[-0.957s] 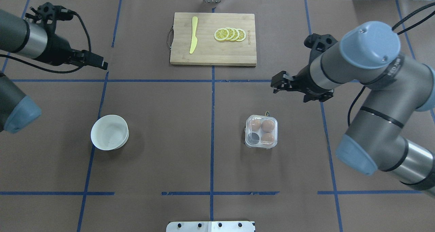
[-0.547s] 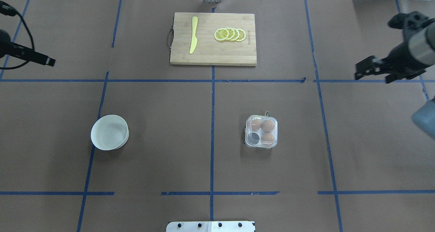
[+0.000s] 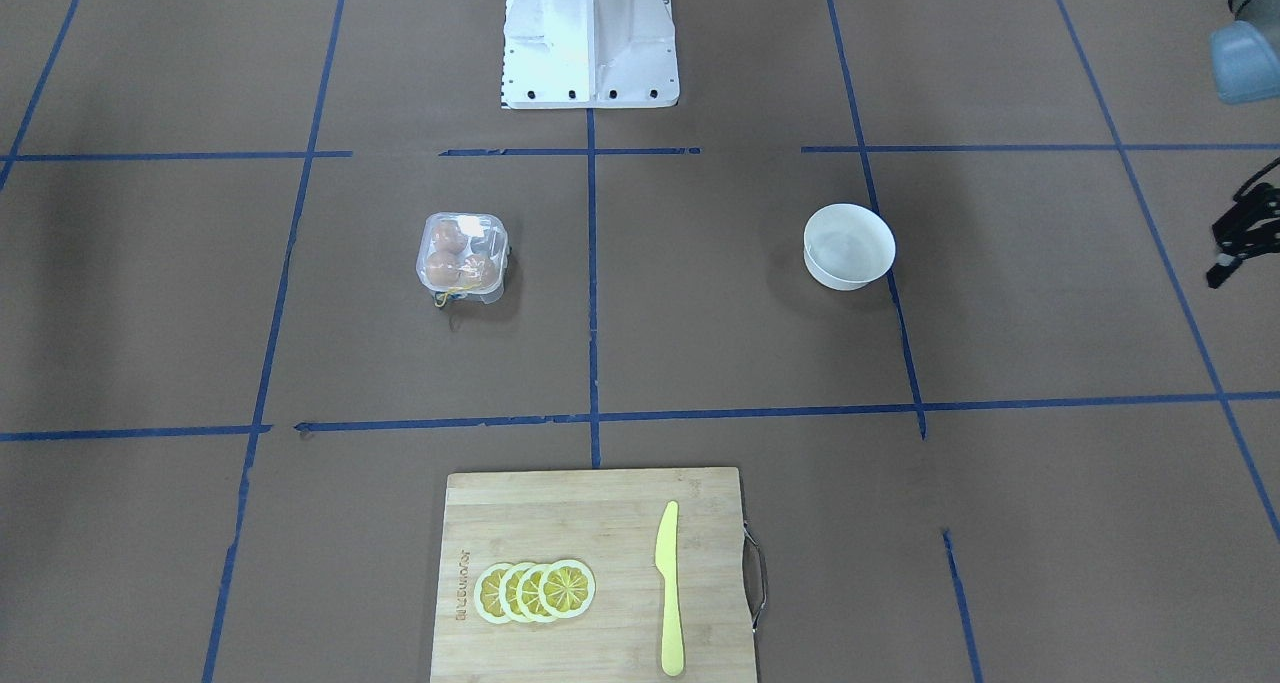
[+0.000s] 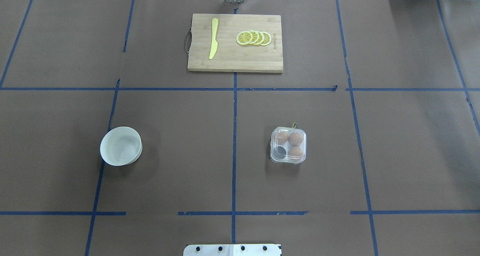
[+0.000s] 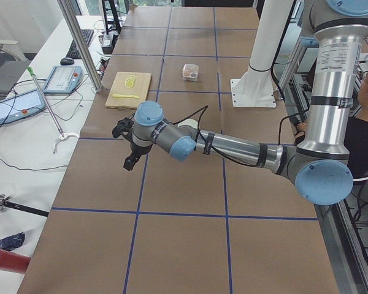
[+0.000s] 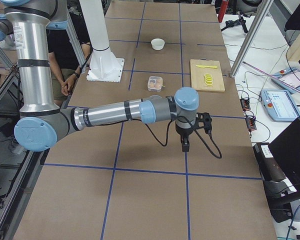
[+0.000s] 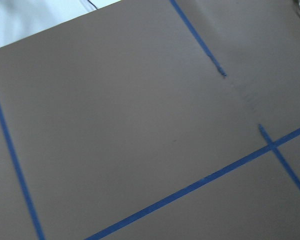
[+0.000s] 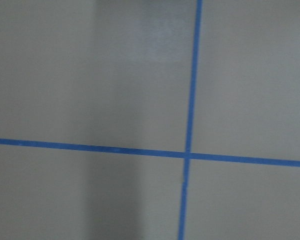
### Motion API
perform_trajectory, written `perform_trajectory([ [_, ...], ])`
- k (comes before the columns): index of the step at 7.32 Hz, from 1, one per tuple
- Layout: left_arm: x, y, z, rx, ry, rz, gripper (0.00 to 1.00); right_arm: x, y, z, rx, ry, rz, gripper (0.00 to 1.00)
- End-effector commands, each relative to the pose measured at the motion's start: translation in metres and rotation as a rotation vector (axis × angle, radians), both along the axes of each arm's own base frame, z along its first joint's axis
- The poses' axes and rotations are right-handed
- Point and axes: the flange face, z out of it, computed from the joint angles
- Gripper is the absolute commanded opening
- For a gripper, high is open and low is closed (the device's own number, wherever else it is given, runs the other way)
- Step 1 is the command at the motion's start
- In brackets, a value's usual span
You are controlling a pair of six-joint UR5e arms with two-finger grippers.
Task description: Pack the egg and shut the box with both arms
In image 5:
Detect red cylinder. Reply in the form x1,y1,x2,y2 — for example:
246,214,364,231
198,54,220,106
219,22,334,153
0,249,31,274

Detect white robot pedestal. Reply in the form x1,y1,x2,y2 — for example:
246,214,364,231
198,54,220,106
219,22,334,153
231,0,295,108

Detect white bowl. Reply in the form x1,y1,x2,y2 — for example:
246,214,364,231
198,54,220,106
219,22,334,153
178,119,198,129

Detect black tripod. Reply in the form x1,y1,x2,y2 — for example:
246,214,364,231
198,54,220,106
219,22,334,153
0,194,49,217

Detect seated person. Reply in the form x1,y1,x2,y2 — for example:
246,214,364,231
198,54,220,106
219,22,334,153
294,56,368,179

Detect reacher grabber stick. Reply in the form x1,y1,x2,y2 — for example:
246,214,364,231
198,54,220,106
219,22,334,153
27,66,80,154

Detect aluminium frame post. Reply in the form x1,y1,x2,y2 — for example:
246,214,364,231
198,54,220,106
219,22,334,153
57,0,103,93

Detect clear plastic egg box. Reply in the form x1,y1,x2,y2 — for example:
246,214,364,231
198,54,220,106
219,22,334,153
182,64,199,81

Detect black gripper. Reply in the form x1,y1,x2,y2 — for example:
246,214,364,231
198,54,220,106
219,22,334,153
112,114,152,170

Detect yellow plastic knife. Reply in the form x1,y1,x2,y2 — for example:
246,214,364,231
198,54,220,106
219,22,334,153
112,94,140,99

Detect black keyboard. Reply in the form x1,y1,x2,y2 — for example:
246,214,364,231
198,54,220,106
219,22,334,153
65,29,94,59

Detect wooden cutting board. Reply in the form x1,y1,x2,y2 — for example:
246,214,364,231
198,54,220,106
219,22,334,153
105,72,151,110

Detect teach pendant far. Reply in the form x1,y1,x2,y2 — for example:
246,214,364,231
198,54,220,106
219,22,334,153
43,66,83,95

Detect teach pendant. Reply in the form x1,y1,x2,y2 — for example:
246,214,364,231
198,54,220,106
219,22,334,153
43,66,83,95
0,89,46,125

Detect black computer mouse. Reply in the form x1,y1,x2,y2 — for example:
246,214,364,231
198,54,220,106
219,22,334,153
60,57,74,66

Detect teach pendant near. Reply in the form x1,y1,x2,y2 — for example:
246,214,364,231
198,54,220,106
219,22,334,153
0,89,46,125

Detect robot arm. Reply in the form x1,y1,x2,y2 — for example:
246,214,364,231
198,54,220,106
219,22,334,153
112,1,368,205

